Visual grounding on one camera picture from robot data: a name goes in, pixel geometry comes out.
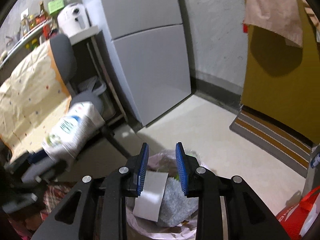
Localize grey knitted cloth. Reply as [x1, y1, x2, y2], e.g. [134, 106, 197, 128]
[156, 177, 199, 228]

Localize white paper box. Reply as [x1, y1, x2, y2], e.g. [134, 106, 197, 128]
[133, 171, 169, 222]

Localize trash bin with pink bag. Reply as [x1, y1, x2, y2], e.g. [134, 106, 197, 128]
[126, 150, 199, 239]

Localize cluttered kitchen shelf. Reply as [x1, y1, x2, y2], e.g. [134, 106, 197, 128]
[1, 0, 71, 68]

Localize grey office chair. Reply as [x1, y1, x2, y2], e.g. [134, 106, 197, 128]
[19, 33, 131, 183]

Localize red shopping bag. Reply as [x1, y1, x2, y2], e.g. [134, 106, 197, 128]
[276, 186, 319, 239]

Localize striped door mat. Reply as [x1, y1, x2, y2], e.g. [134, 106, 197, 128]
[229, 105, 313, 178]

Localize yellow striped cloth cover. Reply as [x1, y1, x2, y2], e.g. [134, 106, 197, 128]
[1, 34, 76, 159]

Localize grey refrigerator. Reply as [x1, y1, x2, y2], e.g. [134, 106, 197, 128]
[82, 0, 191, 125]

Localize white air fryer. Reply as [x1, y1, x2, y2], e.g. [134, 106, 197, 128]
[57, 3, 90, 37]

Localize beige hanging cloth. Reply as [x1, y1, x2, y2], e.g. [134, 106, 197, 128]
[244, 0, 319, 48]

